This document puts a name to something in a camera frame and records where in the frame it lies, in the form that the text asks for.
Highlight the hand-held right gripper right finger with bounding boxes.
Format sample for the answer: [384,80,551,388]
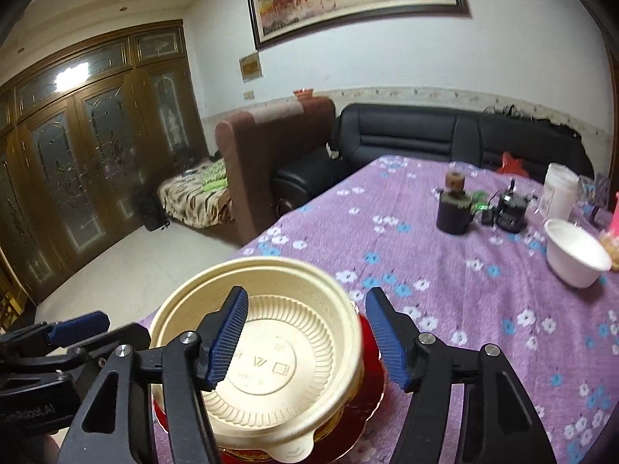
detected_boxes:
[365,287,556,464]

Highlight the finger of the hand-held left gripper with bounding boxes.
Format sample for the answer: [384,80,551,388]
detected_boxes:
[0,323,152,382]
[0,310,110,359]

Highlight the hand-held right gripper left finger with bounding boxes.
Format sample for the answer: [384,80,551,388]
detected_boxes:
[60,285,250,464]

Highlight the red glass plate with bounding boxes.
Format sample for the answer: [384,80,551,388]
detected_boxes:
[152,313,388,464]

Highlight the beige bowl lid with tab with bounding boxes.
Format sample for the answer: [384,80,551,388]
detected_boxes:
[149,257,364,463]

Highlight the purple floral tablecloth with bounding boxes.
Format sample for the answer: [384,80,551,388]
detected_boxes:
[138,155,619,464]

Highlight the black bag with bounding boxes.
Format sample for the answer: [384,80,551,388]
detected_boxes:
[135,188,170,232]

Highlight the brown patterned blanket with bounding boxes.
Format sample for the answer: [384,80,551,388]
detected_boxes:
[159,157,236,229]

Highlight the dark jar with cork top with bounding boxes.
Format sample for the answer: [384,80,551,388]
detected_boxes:
[436,170,473,235]

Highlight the green cloth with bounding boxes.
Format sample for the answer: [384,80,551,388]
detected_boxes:
[200,161,228,192]

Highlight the wooden glass-panel doors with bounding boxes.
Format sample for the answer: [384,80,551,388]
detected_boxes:
[0,19,209,306]

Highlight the brown armchair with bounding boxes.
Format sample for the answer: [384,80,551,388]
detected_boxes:
[215,97,337,247]

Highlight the large white paper bowl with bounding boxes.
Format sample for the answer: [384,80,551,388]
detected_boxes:
[544,218,613,289]

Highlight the black leather sofa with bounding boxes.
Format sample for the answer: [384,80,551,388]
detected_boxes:
[271,103,595,216]

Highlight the red bag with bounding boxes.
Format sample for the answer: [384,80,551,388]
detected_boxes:
[498,151,528,177]

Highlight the white plastic jar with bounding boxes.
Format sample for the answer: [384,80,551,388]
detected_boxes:
[539,163,581,220]

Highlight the bagged yellow food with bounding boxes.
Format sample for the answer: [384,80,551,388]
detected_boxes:
[597,231,619,271]

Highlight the black device with cables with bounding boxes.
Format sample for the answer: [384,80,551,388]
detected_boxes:
[481,179,534,233]

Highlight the small framed wall notice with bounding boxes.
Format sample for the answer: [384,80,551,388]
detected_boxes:
[239,51,264,83]

